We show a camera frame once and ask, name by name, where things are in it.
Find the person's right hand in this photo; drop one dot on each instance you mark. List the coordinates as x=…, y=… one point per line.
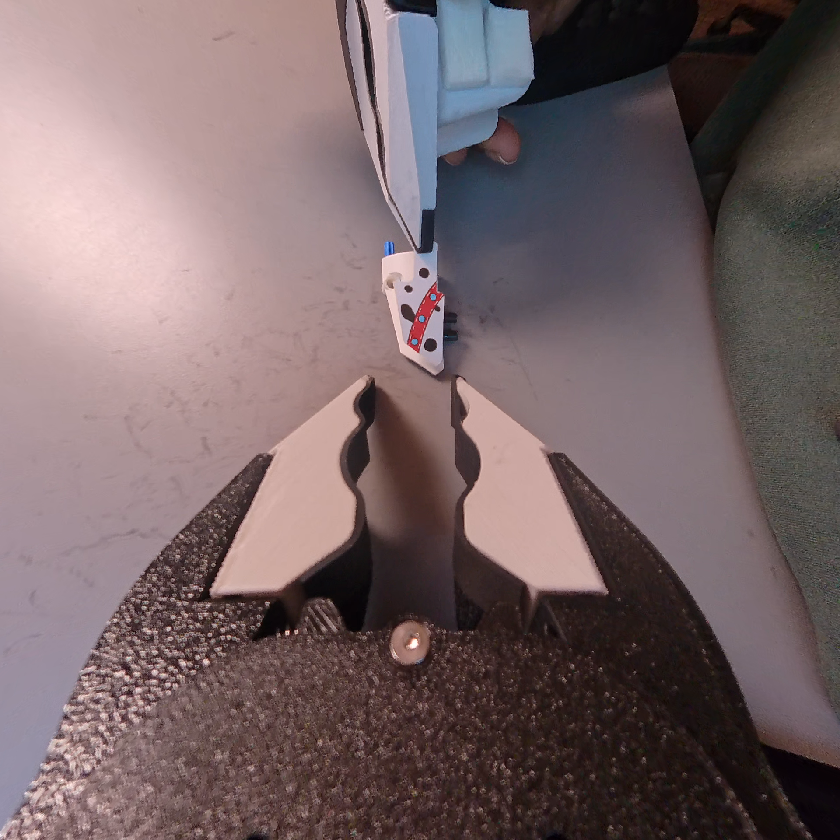
x=505, y=141

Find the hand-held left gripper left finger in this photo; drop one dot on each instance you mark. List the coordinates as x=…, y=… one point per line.
x=295, y=518

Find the white spotted toy piece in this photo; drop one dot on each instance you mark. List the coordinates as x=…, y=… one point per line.
x=408, y=328

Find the grey desk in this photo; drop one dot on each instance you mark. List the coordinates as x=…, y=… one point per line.
x=164, y=262

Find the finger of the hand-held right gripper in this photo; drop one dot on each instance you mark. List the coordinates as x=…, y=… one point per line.
x=410, y=118
x=355, y=46

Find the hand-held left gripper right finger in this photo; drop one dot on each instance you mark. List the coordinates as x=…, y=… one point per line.
x=525, y=518

